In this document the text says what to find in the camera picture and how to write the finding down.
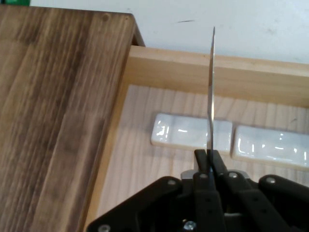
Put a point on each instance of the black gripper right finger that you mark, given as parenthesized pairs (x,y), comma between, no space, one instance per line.
(265,205)

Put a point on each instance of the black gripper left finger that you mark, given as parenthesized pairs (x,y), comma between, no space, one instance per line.
(202,193)

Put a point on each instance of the silver table knife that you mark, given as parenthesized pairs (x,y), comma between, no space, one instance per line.
(212,96)

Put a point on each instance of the light wooden drawer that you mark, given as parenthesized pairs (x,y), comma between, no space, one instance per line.
(169,67)

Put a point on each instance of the white ceramic cutlery rest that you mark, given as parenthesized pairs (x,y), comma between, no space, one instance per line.
(270,145)
(178,133)

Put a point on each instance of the dark wooden countertop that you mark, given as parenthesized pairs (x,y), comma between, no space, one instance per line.
(48,108)

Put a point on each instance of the green foam block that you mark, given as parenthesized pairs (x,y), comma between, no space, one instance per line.
(17,2)

